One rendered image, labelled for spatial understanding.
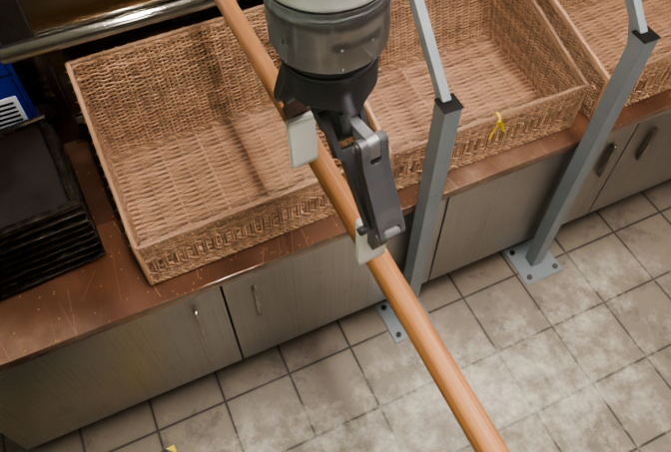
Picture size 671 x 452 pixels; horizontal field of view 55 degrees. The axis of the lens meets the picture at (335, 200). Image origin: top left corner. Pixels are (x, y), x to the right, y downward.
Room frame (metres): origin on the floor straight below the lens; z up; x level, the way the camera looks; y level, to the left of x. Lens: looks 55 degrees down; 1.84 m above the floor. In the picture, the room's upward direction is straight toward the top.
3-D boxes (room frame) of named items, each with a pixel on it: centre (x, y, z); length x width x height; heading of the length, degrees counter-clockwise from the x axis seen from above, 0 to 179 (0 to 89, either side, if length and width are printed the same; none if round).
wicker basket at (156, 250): (0.99, 0.26, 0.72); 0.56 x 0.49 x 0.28; 116
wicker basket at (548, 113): (1.24, -0.28, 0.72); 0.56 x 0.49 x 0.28; 114
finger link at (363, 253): (0.31, -0.03, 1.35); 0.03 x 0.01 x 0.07; 119
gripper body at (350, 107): (0.37, 0.00, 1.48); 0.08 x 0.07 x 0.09; 29
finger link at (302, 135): (0.43, 0.03, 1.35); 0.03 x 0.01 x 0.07; 119
